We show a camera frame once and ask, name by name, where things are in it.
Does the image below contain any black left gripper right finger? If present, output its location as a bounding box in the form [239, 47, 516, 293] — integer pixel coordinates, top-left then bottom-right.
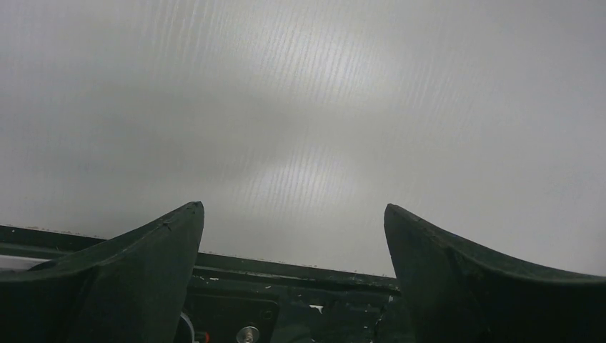
[384, 204, 605, 342]

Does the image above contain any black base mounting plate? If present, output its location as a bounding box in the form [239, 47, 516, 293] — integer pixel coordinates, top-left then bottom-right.
[1, 227, 410, 342]

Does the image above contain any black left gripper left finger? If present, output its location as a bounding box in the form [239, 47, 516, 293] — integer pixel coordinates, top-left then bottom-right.
[1, 202, 204, 342]

